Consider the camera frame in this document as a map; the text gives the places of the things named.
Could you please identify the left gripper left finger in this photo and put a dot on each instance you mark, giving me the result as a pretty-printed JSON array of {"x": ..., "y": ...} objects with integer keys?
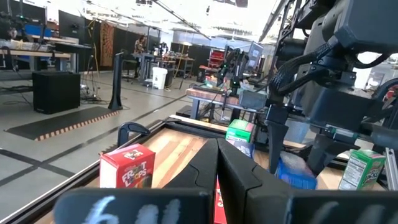
[{"x": 192, "y": 193}]

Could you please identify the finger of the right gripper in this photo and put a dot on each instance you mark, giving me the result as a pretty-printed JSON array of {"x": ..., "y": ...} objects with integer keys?
[
  {"x": 323, "y": 152},
  {"x": 276, "y": 140}
]

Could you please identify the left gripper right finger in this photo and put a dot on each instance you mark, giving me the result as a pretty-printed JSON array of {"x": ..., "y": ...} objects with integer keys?
[{"x": 248, "y": 193}]

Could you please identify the red Froot Loops cereal box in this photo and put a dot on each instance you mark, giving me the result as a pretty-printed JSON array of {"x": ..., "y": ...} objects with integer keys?
[
  {"x": 219, "y": 205},
  {"x": 130, "y": 171}
]

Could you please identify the blue Frosted Flakes cereal box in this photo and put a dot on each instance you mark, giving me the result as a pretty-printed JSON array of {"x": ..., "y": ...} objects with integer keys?
[
  {"x": 245, "y": 149},
  {"x": 295, "y": 177}
]

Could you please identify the green Apple Jacks cereal box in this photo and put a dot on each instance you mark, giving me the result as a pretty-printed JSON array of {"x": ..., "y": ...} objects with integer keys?
[
  {"x": 237, "y": 129},
  {"x": 363, "y": 169}
]

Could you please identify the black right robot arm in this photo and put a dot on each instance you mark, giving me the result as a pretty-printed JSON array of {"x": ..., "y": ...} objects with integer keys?
[{"x": 370, "y": 28}]

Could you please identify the black background robot arm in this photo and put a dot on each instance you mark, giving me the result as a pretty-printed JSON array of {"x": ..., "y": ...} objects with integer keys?
[{"x": 234, "y": 68}]

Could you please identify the wooden background table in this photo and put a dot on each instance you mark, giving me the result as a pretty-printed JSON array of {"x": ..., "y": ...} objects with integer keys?
[{"x": 211, "y": 95}]

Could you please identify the black table clamp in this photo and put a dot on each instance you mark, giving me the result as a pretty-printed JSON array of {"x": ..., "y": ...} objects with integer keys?
[{"x": 132, "y": 129}]

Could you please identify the red tool cabinet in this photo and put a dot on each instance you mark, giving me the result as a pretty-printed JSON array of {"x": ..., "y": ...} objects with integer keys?
[{"x": 216, "y": 59}]

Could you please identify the white trash bin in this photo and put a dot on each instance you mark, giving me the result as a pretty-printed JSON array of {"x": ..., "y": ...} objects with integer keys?
[{"x": 159, "y": 79}]

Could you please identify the person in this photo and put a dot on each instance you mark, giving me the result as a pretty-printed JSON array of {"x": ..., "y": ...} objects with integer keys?
[{"x": 140, "y": 45}]

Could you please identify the black cabinet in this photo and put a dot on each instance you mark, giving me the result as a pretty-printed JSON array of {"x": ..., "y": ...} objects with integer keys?
[{"x": 56, "y": 93}]

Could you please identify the long workbench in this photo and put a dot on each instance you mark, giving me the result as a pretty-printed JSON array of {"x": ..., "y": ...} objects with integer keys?
[{"x": 31, "y": 53}]

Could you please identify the black table frame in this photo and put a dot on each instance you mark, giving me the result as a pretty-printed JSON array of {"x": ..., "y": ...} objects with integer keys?
[{"x": 199, "y": 130}]

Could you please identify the black pedestal stand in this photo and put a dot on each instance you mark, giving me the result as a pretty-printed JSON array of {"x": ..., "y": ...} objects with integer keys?
[{"x": 116, "y": 81}]

